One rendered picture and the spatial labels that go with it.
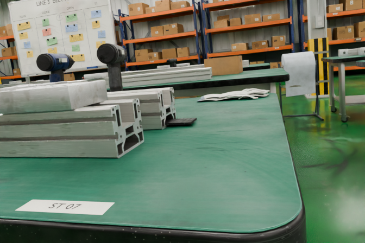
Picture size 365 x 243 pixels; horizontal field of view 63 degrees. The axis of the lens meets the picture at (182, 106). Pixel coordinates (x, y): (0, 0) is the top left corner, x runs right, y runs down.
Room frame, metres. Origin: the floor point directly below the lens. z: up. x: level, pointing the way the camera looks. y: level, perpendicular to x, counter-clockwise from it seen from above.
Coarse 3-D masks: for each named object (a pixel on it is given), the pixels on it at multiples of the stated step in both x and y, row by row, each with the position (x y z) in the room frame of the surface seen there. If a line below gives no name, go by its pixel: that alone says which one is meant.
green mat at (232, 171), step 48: (144, 144) 0.54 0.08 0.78; (192, 144) 0.50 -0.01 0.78; (240, 144) 0.47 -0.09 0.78; (0, 192) 0.37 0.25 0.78; (48, 192) 0.36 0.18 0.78; (96, 192) 0.34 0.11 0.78; (144, 192) 0.33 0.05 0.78; (192, 192) 0.31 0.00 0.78; (240, 192) 0.30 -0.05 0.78; (288, 192) 0.29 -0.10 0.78
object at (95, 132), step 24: (0, 120) 0.54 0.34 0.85; (24, 120) 0.54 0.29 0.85; (48, 120) 0.52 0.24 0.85; (72, 120) 0.50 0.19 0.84; (96, 120) 0.49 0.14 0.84; (120, 120) 0.49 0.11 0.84; (0, 144) 0.55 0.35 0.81; (24, 144) 0.53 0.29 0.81; (48, 144) 0.51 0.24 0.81; (72, 144) 0.49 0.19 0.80; (96, 144) 0.48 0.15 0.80; (120, 144) 0.48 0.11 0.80
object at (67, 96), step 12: (60, 84) 0.60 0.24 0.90; (72, 84) 0.53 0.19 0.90; (84, 84) 0.52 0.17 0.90; (96, 84) 0.56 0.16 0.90; (0, 96) 0.53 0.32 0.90; (12, 96) 0.52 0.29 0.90; (24, 96) 0.51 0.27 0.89; (36, 96) 0.50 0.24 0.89; (48, 96) 0.50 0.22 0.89; (60, 96) 0.49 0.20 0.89; (72, 96) 0.49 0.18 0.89; (84, 96) 0.52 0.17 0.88; (96, 96) 0.55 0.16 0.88; (0, 108) 0.53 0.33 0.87; (12, 108) 0.52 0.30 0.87; (24, 108) 0.52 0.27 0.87; (36, 108) 0.51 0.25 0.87; (48, 108) 0.50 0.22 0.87; (60, 108) 0.49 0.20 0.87; (72, 108) 0.48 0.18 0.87
